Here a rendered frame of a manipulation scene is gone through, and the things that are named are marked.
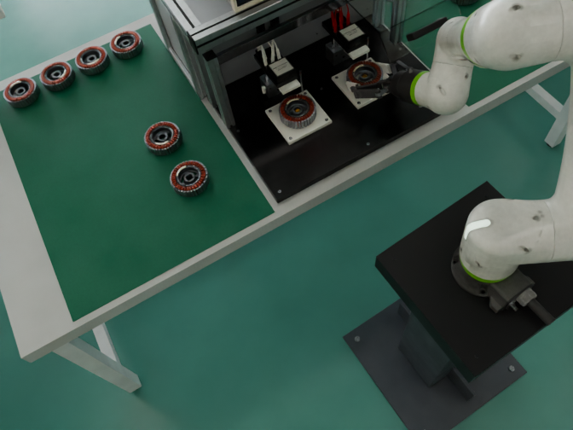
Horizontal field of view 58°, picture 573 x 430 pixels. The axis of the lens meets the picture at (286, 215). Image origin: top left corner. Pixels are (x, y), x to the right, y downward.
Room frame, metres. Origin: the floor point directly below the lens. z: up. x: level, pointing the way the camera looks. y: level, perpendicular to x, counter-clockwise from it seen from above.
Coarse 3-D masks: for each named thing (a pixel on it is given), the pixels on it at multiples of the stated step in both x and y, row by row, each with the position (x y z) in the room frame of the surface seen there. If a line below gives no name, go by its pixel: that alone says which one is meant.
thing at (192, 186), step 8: (192, 160) 0.94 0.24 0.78; (176, 168) 0.92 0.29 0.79; (184, 168) 0.92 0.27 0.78; (192, 168) 0.92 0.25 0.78; (200, 168) 0.91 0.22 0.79; (176, 176) 0.90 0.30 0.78; (184, 176) 0.90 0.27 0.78; (192, 176) 0.90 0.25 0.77; (200, 176) 0.88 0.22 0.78; (208, 176) 0.89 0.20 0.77; (176, 184) 0.87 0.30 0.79; (184, 184) 0.88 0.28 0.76; (192, 184) 0.86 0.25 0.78; (200, 184) 0.85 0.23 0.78; (176, 192) 0.86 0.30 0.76; (184, 192) 0.84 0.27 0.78; (192, 192) 0.84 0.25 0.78
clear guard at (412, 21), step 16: (352, 0) 1.16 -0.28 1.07; (368, 0) 1.14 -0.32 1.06; (384, 0) 1.13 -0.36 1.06; (400, 0) 1.12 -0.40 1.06; (416, 0) 1.11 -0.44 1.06; (432, 0) 1.10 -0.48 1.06; (448, 0) 1.09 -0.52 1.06; (368, 16) 1.08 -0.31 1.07; (384, 16) 1.07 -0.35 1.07; (400, 16) 1.06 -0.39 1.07; (416, 16) 1.05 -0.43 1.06; (432, 16) 1.06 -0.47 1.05; (448, 16) 1.06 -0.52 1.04; (384, 32) 1.02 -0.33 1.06; (400, 32) 1.02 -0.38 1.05; (432, 32) 1.03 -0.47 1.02; (400, 48) 0.99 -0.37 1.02; (416, 48) 1.00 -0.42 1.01
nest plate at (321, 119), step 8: (272, 112) 1.07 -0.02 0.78; (320, 112) 1.04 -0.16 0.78; (272, 120) 1.04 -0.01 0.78; (280, 120) 1.03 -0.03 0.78; (320, 120) 1.00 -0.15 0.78; (328, 120) 1.00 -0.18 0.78; (280, 128) 1.00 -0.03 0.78; (288, 128) 1.00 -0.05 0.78; (304, 128) 0.98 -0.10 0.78; (312, 128) 0.98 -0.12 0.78; (320, 128) 0.98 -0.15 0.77; (288, 136) 0.97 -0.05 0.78; (296, 136) 0.96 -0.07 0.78; (304, 136) 0.96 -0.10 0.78
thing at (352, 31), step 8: (328, 24) 1.27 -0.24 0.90; (344, 24) 1.26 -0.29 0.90; (352, 24) 1.23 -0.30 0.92; (328, 32) 1.25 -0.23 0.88; (344, 32) 1.20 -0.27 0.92; (352, 32) 1.19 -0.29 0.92; (360, 32) 1.19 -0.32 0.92; (336, 40) 1.21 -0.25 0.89; (344, 40) 1.17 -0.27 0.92; (352, 40) 1.16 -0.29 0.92; (360, 40) 1.17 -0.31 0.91; (344, 48) 1.17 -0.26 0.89; (352, 48) 1.16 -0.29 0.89; (360, 48) 1.17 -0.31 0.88; (368, 48) 1.16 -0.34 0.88; (352, 56) 1.14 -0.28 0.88
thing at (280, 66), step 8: (256, 56) 1.19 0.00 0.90; (272, 64) 1.13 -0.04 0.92; (280, 64) 1.12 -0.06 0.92; (288, 64) 1.11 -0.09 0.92; (264, 72) 1.14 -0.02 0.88; (272, 72) 1.10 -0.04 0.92; (280, 72) 1.09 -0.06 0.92; (288, 72) 1.09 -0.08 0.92; (272, 80) 1.10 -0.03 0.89; (280, 80) 1.07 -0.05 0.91; (288, 80) 1.08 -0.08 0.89; (296, 80) 1.09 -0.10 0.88; (280, 88) 1.07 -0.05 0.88; (288, 88) 1.06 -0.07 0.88; (296, 88) 1.07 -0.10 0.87
